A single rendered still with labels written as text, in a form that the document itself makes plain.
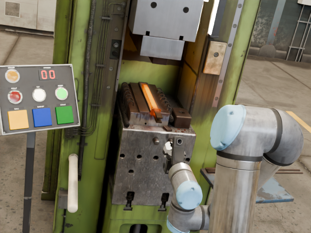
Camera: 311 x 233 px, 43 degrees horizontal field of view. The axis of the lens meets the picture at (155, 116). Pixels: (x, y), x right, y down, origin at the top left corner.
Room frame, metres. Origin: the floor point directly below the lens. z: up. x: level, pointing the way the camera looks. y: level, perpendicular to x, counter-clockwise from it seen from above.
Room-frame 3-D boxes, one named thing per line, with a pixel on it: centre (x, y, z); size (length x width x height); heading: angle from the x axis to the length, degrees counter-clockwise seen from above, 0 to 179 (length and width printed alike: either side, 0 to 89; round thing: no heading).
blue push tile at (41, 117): (1.50, 0.47, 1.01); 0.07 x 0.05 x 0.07; 130
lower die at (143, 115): (2.02, 0.08, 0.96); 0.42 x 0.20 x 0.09; 15
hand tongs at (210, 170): (1.93, -0.60, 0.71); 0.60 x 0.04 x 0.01; 109
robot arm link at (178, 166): (1.29, -0.14, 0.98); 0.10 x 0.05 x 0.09; 104
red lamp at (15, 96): (1.47, 0.58, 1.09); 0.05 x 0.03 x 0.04; 105
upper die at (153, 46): (2.02, 0.08, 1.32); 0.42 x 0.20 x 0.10; 15
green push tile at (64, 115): (1.56, 0.39, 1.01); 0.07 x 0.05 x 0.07; 130
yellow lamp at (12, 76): (1.50, 0.60, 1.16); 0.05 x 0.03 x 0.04; 105
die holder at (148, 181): (2.04, 0.03, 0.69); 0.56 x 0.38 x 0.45; 15
